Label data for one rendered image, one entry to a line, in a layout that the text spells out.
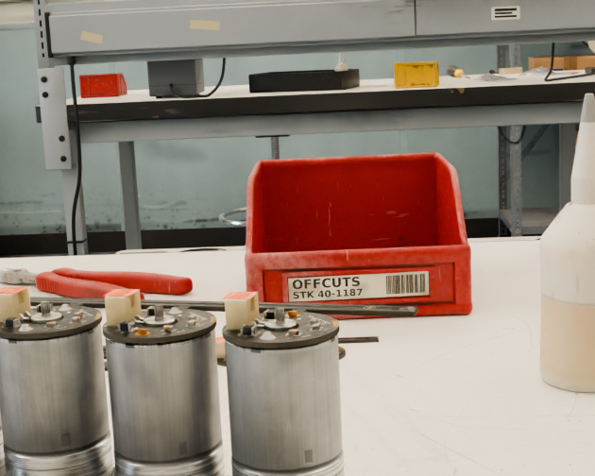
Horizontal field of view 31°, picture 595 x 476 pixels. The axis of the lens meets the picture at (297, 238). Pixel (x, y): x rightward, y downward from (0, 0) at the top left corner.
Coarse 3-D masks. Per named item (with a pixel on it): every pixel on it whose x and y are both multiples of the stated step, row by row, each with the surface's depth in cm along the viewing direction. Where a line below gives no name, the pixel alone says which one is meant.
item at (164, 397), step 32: (160, 320) 24; (128, 352) 23; (160, 352) 23; (192, 352) 23; (128, 384) 23; (160, 384) 23; (192, 384) 23; (128, 416) 23; (160, 416) 23; (192, 416) 23; (128, 448) 23; (160, 448) 23; (192, 448) 23
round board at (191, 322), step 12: (144, 312) 25; (192, 312) 25; (204, 312) 24; (120, 324) 23; (132, 324) 23; (180, 324) 24; (192, 324) 23; (204, 324) 23; (108, 336) 23; (120, 336) 23; (132, 336) 23; (144, 336) 23; (156, 336) 23; (168, 336) 23; (180, 336) 23; (192, 336) 23
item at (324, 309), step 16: (32, 304) 26; (80, 304) 26; (96, 304) 26; (144, 304) 26; (176, 304) 25; (192, 304) 25; (208, 304) 25; (224, 304) 25; (272, 304) 25; (288, 304) 25; (304, 304) 25; (320, 304) 25; (336, 304) 25
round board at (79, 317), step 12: (36, 312) 25; (60, 312) 25; (72, 312) 25; (84, 312) 25; (96, 312) 25; (0, 324) 24; (12, 324) 24; (36, 324) 24; (48, 324) 24; (60, 324) 24; (72, 324) 24; (84, 324) 24; (96, 324) 24; (0, 336) 24; (12, 336) 23; (24, 336) 23; (36, 336) 23; (48, 336) 23
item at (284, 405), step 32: (288, 320) 23; (256, 352) 22; (288, 352) 22; (320, 352) 22; (256, 384) 22; (288, 384) 22; (320, 384) 22; (256, 416) 22; (288, 416) 22; (320, 416) 22; (256, 448) 22; (288, 448) 22; (320, 448) 22
